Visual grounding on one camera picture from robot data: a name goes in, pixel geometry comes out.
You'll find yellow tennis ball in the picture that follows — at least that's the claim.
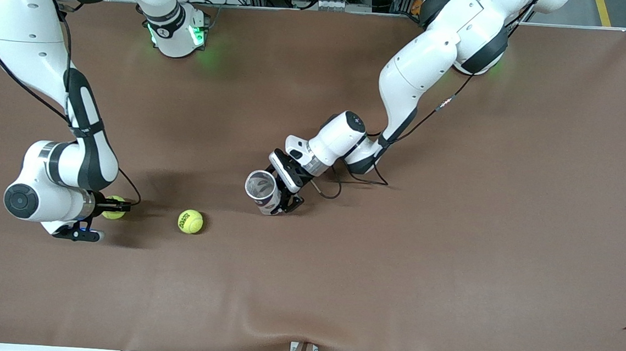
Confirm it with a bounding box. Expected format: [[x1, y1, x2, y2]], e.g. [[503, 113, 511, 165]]
[[102, 194, 128, 221], [177, 209, 205, 236]]

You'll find silver blue tennis ball can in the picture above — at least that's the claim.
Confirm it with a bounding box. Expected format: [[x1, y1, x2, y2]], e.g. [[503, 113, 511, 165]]
[[242, 169, 285, 217]]

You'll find brown table mat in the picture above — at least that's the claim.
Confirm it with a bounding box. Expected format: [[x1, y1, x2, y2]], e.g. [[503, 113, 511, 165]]
[[0, 0, 626, 351]]

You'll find white terminal block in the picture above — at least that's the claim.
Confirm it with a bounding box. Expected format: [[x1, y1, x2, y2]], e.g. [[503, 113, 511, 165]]
[[293, 0, 354, 13]]

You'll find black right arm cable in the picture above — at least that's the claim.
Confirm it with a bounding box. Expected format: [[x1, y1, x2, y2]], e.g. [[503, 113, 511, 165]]
[[0, 5, 155, 208]]

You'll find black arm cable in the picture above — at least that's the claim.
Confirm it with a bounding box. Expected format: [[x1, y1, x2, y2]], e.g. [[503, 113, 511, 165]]
[[309, 63, 475, 210], [0, 5, 155, 208]]

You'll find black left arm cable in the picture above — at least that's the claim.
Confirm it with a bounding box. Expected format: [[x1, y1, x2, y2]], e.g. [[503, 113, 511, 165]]
[[309, 63, 475, 210]]

